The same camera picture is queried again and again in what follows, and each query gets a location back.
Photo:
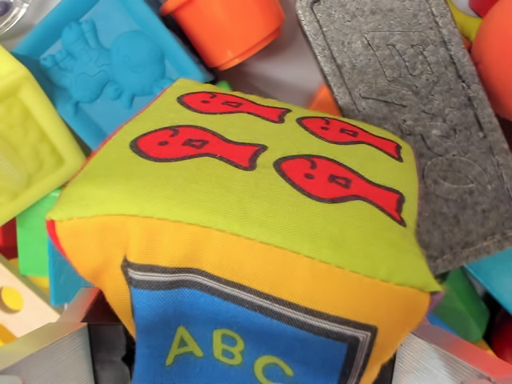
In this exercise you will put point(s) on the wooden bar with holes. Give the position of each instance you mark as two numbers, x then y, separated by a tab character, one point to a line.
22	296

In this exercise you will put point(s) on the fabric ABC fish cube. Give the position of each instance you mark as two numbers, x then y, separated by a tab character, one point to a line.
240	240

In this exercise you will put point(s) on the teal embossed soft cube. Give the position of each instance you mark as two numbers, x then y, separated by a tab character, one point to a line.
108	68

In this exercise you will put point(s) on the small orange block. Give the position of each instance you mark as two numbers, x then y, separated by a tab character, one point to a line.
325	102

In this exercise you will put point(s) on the lime yellow embossed cube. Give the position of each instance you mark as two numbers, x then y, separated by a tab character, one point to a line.
28	152

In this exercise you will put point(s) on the grey foam embossed block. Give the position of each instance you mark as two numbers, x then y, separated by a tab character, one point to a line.
436	132

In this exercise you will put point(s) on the red flat block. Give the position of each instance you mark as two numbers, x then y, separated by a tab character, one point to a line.
8	240

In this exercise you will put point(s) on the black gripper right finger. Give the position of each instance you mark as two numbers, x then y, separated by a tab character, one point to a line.
448	360

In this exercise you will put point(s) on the dark green wooden block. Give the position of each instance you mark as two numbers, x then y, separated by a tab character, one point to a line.
464	308

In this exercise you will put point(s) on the yellow wooden block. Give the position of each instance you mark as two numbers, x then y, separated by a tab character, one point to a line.
7	335

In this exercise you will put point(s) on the small green plastic piece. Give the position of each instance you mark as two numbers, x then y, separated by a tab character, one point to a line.
224	85

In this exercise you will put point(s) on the orange foam ball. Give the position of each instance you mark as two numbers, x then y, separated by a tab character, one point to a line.
496	56

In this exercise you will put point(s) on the teal wooden block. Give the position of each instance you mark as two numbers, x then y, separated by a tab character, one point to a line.
66	280

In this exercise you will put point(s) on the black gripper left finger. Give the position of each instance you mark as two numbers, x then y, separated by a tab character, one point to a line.
48	356

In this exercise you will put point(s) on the yellow plastic gear toy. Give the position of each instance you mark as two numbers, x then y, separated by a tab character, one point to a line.
462	20

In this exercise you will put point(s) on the orange plastic cup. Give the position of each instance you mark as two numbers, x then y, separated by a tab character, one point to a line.
228	28

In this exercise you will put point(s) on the teal foam block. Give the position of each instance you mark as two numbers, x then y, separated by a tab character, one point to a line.
494	276

